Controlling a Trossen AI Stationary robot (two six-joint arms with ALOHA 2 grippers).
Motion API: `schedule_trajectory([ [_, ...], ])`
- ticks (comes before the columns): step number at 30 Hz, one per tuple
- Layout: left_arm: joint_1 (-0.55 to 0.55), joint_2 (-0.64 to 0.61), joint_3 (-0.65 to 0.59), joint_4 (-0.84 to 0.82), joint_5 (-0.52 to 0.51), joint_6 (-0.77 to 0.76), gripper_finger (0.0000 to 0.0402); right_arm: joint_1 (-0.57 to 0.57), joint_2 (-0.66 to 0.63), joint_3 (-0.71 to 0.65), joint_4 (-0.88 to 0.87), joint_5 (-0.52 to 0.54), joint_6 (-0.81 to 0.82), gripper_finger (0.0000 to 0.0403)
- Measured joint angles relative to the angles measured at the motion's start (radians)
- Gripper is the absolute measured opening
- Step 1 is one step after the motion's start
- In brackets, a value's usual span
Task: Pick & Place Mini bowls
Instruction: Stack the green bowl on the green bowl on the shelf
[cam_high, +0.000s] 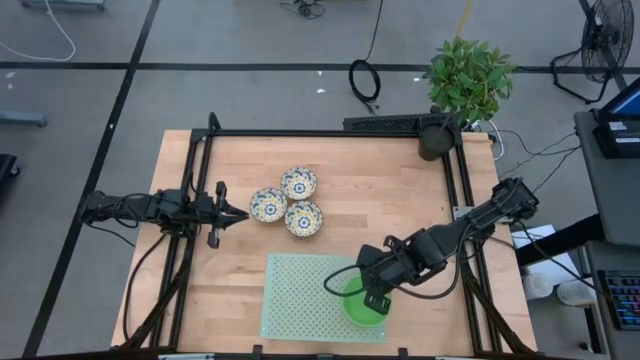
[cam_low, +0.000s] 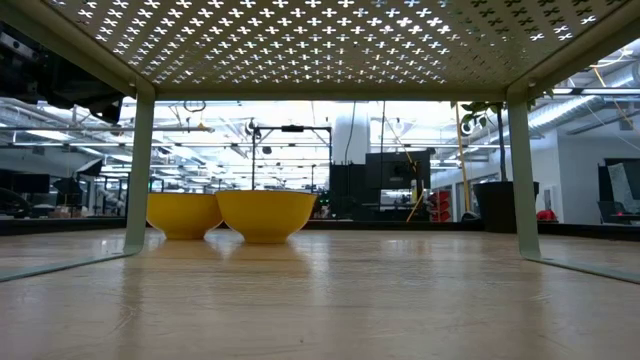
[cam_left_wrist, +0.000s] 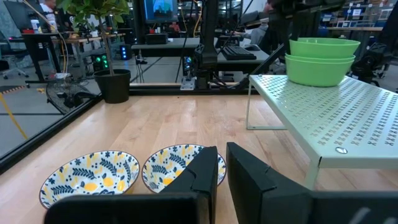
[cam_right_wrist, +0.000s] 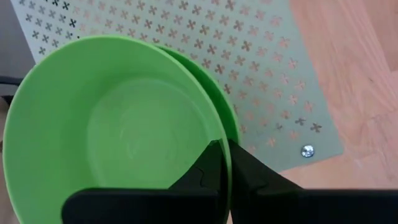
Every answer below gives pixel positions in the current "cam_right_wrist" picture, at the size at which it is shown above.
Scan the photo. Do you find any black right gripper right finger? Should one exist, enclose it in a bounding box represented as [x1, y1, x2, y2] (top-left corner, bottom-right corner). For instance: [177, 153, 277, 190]
[229, 139, 398, 224]

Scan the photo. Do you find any pale green perforated metal shelf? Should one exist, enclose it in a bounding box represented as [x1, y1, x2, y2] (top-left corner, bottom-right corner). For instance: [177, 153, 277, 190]
[9, 0, 345, 172]

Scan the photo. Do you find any black aluminium table frame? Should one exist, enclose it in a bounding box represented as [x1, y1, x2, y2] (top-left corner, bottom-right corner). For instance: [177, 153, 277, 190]
[0, 75, 25, 86]

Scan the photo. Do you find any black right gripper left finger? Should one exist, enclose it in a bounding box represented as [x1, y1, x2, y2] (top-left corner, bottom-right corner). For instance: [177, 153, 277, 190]
[61, 139, 225, 224]

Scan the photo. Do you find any green plastic bowl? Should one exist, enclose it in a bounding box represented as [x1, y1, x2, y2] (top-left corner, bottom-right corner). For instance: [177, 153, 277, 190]
[155, 45, 241, 146]
[2, 34, 233, 224]

